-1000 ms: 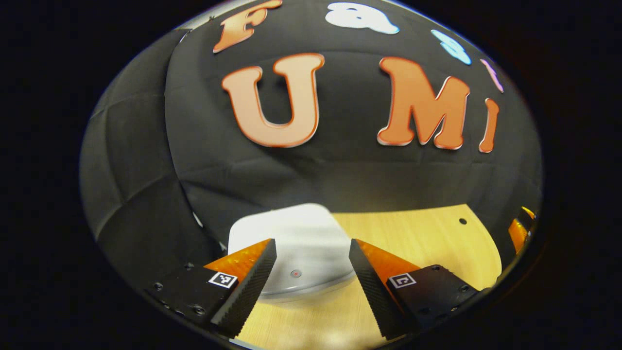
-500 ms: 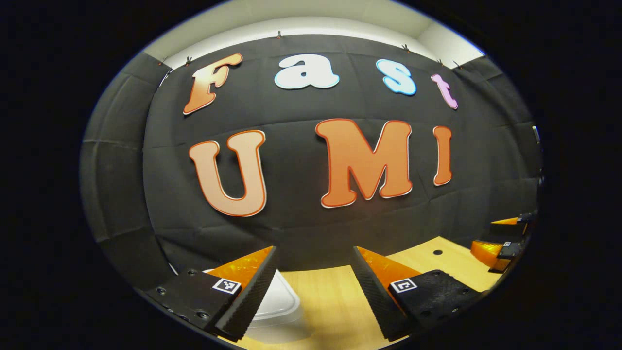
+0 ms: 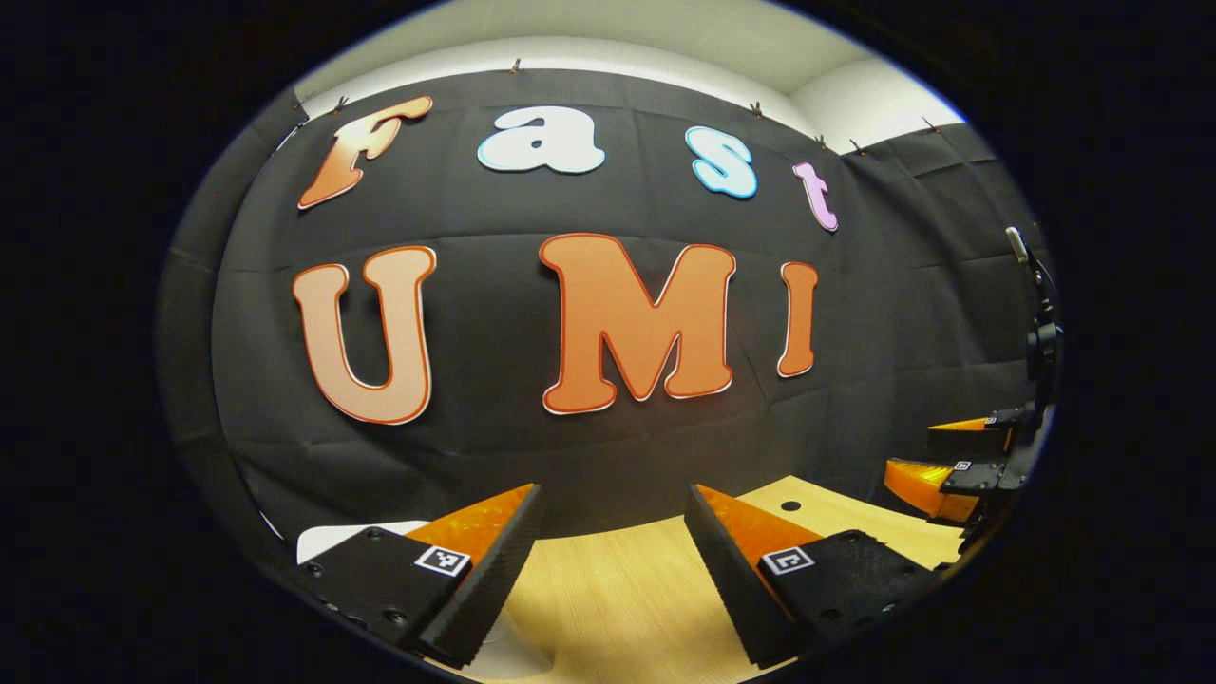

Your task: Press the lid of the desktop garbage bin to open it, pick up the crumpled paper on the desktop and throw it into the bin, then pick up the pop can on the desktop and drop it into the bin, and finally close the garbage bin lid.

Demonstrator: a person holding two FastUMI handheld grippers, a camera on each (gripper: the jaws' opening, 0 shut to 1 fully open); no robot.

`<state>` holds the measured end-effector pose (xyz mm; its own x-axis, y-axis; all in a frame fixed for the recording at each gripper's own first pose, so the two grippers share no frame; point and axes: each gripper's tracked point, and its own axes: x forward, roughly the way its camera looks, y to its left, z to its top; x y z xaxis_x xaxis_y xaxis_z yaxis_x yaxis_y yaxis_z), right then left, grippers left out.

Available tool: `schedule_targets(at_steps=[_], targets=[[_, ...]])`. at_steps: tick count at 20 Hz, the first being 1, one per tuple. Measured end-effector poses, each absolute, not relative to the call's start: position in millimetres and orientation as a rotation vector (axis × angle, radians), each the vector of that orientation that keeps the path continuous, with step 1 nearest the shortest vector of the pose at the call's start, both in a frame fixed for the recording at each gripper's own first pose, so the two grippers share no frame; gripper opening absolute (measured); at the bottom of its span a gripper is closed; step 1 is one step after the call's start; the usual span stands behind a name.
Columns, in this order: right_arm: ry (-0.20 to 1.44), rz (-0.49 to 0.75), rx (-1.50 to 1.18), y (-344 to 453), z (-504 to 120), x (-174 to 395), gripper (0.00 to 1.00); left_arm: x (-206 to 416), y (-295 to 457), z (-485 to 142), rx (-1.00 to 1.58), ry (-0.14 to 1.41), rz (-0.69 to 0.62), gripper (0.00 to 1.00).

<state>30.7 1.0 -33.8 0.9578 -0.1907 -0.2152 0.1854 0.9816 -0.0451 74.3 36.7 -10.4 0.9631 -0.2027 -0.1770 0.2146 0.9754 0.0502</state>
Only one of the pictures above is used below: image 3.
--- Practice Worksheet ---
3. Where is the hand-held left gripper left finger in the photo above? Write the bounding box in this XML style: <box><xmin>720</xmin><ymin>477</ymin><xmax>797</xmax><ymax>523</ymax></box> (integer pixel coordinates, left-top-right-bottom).
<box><xmin>293</xmin><ymin>483</ymin><xmax>544</xmax><ymax>669</ymax></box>

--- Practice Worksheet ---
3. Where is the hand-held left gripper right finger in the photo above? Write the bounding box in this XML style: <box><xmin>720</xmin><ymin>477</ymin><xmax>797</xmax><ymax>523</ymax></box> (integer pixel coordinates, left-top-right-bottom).
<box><xmin>684</xmin><ymin>483</ymin><xmax>951</xmax><ymax>668</ymax></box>

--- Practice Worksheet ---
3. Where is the white desktop garbage bin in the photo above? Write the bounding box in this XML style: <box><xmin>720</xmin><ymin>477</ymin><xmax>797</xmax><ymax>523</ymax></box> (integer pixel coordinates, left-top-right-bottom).
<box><xmin>296</xmin><ymin>520</ymin><xmax>554</xmax><ymax>681</ymax></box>

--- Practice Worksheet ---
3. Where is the wooden desktop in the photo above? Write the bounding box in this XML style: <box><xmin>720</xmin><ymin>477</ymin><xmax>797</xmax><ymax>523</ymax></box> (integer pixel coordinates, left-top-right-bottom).
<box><xmin>465</xmin><ymin>475</ymin><xmax>965</xmax><ymax>684</ymax></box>

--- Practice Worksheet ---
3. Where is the dark grey creased side cloth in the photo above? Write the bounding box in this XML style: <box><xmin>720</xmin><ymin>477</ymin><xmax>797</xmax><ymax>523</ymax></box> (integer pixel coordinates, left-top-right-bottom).
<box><xmin>157</xmin><ymin>90</ymin><xmax>314</xmax><ymax>571</ymax></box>
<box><xmin>841</xmin><ymin>122</ymin><xmax>1046</xmax><ymax>495</ymax></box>

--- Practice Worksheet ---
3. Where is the black backdrop cloth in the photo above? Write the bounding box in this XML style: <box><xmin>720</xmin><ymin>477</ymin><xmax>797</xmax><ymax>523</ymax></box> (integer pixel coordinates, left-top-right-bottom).
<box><xmin>211</xmin><ymin>68</ymin><xmax>951</xmax><ymax>538</ymax></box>

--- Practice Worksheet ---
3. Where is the row of small cloth clips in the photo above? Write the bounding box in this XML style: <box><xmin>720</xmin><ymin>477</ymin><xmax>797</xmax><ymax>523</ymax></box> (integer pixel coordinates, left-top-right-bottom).
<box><xmin>290</xmin><ymin>59</ymin><xmax>941</xmax><ymax>155</ymax></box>

